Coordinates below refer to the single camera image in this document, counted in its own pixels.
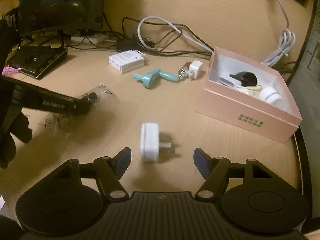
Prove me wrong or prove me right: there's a white round plug adapter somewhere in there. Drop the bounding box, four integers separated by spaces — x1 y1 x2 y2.
140 122 171 163

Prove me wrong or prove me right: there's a teal plastic crank handle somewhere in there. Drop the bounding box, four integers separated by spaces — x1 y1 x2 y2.
132 68 180 89

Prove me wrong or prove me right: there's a red silver car charger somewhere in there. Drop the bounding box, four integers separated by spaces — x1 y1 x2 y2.
178 62 191 80

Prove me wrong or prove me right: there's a white square charger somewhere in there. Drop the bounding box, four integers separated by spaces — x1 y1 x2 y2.
188 60 203 80

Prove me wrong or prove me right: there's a clear bag with black part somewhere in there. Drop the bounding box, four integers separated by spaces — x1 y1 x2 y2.
79 83 120 108

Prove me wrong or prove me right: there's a white ethernet adapter with cable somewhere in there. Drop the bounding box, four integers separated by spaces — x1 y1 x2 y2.
219 74 242 89

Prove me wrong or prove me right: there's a black keyboard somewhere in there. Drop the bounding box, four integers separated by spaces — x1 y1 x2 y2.
7 46 68 80

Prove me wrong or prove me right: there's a pink cardboard box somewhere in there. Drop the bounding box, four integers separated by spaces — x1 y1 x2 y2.
195 48 302 143

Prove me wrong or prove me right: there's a white power strip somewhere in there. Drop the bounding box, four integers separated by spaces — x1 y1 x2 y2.
71 34 106 44

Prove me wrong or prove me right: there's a dark computer monitor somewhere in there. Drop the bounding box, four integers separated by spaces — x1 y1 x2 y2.
18 0 104 37

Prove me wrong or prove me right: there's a white round case in box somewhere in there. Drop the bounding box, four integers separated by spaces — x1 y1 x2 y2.
258 86 283 106

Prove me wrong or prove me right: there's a black round object in box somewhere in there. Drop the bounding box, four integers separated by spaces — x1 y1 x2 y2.
229 72 258 87

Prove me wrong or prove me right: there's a small white product box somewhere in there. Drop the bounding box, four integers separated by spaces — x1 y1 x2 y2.
108 50 145 74

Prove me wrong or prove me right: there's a computer tower case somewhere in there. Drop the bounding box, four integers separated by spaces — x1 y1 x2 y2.
289 0 319 217

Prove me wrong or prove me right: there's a black cables bundle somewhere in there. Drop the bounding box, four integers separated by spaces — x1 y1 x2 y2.
19 12 213 58

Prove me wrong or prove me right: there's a white looped cable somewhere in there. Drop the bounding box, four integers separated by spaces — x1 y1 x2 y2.
137 16 216 53

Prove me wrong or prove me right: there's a coiled white cable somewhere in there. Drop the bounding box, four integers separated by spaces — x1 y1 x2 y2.
261 0 296 67

